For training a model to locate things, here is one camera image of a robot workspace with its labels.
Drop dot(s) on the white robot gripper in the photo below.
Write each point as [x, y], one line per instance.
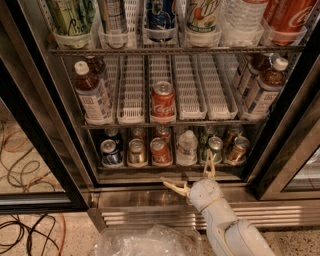
[206, 194]

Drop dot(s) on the clear water bottle bottom shelf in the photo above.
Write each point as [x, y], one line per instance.
[186, 154]

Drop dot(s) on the clear water bottle shelf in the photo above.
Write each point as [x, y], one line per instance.
[244, 15]
[186, 154]

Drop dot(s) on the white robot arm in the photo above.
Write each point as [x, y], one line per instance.
[227, 234]

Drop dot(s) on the white empty shelf tray centre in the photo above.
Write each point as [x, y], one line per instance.
[191, 104]

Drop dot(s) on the white empty shelf tray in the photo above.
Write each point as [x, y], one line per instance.
[131, 95]
[191, 104]
[219, 99]

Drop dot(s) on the red cola can middle shelf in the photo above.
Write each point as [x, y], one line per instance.
[162, 99]

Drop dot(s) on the white empty shelf tray right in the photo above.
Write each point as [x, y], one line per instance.
[219, 99]

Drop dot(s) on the steel fridge base grille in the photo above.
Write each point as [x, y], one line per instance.
[141, 207]

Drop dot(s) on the right glass fridge door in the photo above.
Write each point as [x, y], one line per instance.
[291, 135]

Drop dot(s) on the glass fridge door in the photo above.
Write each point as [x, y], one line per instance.
[37, 91]
[291, 135]

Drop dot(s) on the white empty shelf tray left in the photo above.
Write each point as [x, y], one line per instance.
[131, 95]

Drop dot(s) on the right front tea bottle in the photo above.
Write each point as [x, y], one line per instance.
[266, 87]

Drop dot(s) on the tea bottle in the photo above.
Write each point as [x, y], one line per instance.
[97, 68]
[93, 94]
[250, 66]
[266, 87]

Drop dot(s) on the left front tea bottle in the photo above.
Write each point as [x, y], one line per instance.
[93, 94]

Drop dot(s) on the right rear tea bottle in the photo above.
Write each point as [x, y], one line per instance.
[250, 66]

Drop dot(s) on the left rear tea bottle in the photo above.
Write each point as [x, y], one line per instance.
[97, 68]

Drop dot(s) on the left glass fridge door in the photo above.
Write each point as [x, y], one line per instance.
[37, 91]

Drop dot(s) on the clear water bottle top shelf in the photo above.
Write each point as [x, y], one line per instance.
[244, 15]

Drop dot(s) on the blue can top shelf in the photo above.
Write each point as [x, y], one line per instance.
[160, 14]

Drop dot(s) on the red cola bottle top shelf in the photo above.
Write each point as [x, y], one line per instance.
[285, 20]

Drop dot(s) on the silver tall can top shelf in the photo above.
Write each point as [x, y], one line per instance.
[113, 16]

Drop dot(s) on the green tall can top shelf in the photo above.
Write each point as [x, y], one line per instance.
[72, 17]

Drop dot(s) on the green can bottom front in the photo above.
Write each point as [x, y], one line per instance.
[215, 146]

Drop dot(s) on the red can bottom front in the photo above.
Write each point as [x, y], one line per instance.
[160, 151]

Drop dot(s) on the red can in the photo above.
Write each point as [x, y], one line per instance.
[160, 151]
[163, 132]

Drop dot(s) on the orange can bottom front right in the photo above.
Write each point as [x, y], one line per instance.
[239, 149]

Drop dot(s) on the orange can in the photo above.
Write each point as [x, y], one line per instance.
[231, 132]
[239, 149]

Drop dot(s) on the green can bottom rear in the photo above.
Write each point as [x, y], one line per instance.
[206, 132]

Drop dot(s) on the red can bottom rear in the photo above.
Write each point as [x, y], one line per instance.
[163, 132]

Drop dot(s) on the orange can bottom rear right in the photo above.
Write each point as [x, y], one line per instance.
[231, 132]

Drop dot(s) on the gold can bottom front left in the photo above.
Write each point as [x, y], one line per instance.
[137, 151]

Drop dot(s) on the gold can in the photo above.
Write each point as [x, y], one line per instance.
[138, 133]
[137, 151]

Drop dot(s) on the clear plastic bin with bag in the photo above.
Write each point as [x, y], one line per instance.
[157, 240]

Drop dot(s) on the gold can bottom rear left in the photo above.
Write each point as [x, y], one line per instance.
[138, 133]

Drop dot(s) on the blue can bottom front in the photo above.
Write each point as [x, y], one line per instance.
[111, 154]

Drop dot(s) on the blue can bottom rear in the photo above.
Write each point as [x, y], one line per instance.
[114, 134]

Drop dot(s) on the white green soda can top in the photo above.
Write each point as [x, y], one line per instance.
[202, 15]

